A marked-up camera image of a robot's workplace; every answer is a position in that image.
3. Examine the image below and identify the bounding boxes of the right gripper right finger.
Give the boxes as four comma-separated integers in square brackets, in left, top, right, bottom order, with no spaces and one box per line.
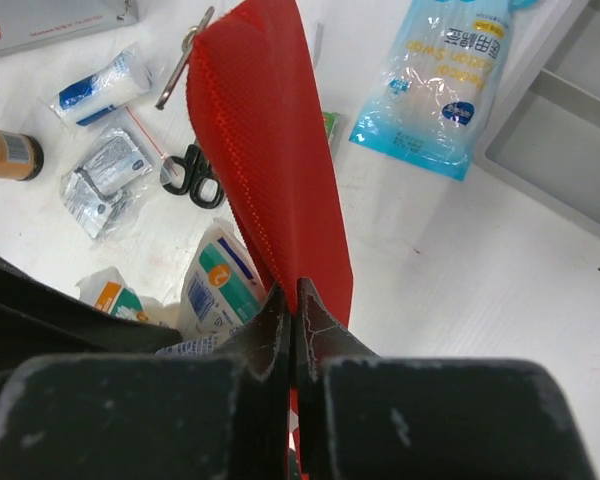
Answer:
[295,279,595,479]

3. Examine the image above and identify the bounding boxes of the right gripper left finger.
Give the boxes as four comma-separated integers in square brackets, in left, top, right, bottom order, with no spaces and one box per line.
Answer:
[0,288,290,479]

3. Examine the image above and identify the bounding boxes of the bag of bandage packets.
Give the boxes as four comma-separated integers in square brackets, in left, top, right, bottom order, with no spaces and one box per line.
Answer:
[77,218,266,356]

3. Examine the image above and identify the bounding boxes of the grey plastic divider tray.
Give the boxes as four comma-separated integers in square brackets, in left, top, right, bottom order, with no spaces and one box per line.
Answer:
[479,1,600,237]

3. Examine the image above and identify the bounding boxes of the red first aid pouch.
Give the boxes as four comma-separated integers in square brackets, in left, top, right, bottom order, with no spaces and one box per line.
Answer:
[185,0,356,480]

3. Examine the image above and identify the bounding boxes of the alcohol wipe packets bag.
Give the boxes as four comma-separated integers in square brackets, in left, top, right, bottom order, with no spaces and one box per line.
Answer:
[60,107,181,242]

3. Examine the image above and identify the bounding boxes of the small green box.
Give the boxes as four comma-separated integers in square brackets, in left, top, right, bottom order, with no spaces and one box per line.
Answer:
[322,111,341,147]

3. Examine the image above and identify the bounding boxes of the brown bottle orange cap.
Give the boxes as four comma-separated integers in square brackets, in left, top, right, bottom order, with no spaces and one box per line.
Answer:
[0,130,44,181]

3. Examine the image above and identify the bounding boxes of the white blue bandage roll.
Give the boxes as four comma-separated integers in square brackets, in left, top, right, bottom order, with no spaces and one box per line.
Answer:
[47,43,154,127]

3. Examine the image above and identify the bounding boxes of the blue cotton swab bag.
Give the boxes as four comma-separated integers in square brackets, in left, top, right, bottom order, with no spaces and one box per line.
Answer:
[349,0,534,181]

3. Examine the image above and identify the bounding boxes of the grey metal first aid box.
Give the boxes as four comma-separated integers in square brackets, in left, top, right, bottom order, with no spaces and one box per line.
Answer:
[0,0,139,57]

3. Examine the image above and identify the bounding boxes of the black handled bandage scissors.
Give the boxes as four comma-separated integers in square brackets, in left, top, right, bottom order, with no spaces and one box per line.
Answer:
[155,6,225,210]

